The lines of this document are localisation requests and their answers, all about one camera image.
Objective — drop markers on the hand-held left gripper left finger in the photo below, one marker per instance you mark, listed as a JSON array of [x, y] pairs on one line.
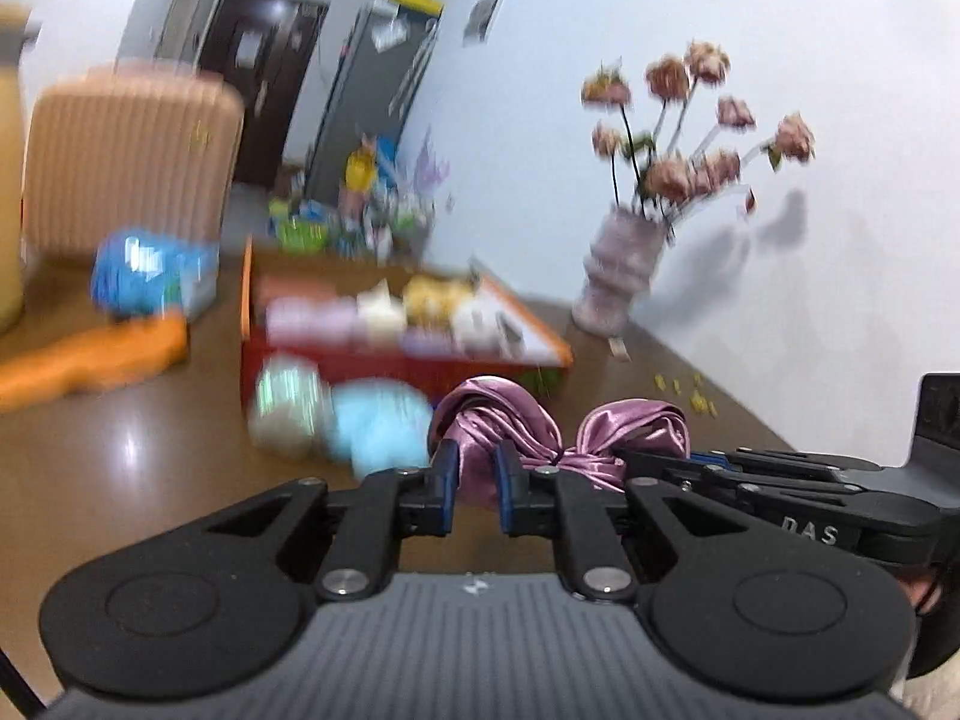
[[447, 484]]

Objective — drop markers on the purple towel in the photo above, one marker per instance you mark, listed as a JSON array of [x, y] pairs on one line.
[[311, 319]]

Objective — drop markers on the fallen rose petal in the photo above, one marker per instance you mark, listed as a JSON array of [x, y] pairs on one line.
[[619, 349]]

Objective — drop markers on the person's right hand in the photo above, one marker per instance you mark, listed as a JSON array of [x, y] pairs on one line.
[[921, 589]]

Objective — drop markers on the yellow thermos jug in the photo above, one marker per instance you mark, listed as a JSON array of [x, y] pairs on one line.
[[9, 202]]

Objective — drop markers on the yellow white plush hamster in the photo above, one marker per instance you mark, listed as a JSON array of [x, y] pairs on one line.
[[439, 304]]

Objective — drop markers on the red cardboard box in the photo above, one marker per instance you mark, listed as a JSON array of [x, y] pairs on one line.
[[390, 371]]

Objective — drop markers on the pink ribbed suitcase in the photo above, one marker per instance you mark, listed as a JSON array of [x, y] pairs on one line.
[[131, 161]]

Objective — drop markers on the blue printed plastic pack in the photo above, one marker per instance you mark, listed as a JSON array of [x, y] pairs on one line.
[[154, 277]]

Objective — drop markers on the scattered yellow crumbs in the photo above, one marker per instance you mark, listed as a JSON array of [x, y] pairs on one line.
[[697, 399]]

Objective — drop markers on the pink satin scrunchie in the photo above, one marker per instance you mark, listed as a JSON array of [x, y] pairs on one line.
[[517, 420]]

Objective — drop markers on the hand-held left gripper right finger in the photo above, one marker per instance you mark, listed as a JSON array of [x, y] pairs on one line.
[[507, 491]]

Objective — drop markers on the grey refrigerator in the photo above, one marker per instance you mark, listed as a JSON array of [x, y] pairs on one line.
[[367, 97]]

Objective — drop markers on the dark brown entrance door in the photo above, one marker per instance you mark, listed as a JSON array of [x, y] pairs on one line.
[[259, 82]]

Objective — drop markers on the light blue fluffy scrunchie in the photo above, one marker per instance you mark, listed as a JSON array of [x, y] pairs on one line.
[[382, 427]]

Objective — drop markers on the yellow bag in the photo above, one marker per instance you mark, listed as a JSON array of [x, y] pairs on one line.
[[360, 169]]

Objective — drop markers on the bunch of dried pink roses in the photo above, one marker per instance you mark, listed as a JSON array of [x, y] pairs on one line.
[[679, 165]]

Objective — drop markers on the pink ceramic vase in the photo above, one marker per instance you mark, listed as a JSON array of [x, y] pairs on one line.
[[619, 277]]

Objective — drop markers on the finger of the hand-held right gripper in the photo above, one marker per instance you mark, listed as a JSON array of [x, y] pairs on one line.
[[787, 463], [735, 486]]

